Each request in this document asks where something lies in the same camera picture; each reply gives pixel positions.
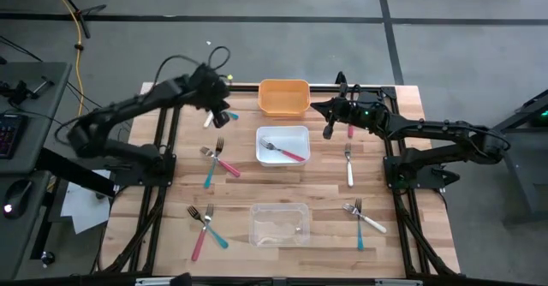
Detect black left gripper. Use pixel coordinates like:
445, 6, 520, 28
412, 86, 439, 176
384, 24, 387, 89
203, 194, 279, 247
187, 64, 233, 129

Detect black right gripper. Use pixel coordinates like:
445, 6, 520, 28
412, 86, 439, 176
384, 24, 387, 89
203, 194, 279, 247
309, 82, 390, 141

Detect white plastic bin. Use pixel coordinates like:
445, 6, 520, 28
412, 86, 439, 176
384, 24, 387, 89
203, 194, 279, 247
255, 125, 312, 168

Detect small black metal device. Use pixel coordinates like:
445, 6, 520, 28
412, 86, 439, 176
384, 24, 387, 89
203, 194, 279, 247
0, 74, 56, 107

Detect dark grey metal cart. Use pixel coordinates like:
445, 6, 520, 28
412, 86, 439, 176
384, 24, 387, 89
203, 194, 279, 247
496, 87, 548, 227

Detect black backlit keyboard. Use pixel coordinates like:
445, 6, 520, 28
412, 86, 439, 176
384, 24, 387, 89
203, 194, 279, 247
0, 113, 27, 161

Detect black desk support beam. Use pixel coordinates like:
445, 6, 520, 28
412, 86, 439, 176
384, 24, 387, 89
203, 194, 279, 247
36, 147, 117, 198

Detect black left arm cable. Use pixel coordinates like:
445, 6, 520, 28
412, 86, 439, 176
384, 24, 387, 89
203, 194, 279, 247
152, 45, 232, 91

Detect yellow cable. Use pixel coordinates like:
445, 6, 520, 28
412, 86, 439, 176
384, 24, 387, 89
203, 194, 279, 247
42, 0, 86, 118

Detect orange plastic bin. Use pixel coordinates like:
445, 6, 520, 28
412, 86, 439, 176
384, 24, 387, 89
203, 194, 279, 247
257, 78, 312, 118

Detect silver metal bracket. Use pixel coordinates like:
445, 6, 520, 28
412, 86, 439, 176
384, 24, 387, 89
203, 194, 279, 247
134, 277, 185, 286
374, 278, 424, 286

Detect black aluminium extrusion frame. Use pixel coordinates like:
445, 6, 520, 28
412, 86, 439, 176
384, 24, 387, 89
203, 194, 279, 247
89, 82, 463, 286

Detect white paper sheets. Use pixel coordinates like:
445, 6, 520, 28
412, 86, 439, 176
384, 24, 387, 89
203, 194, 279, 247
59, 169, 113, 235

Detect black tripod stand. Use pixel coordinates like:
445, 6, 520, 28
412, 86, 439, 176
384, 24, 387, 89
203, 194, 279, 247
42, 0, 108, 39

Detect grey computer desk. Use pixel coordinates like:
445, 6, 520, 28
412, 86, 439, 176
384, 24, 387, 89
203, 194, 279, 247
0, 61, 73, 281

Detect black computer mouse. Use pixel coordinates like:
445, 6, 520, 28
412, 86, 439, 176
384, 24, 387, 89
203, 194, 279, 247
2, 178, 34, 219

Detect clear plastic bin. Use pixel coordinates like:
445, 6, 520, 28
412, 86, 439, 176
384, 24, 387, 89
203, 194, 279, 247
248, 202, 311, 249

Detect black device green light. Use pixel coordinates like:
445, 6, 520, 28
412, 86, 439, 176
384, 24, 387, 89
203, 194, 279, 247
530, 105, 548, 128

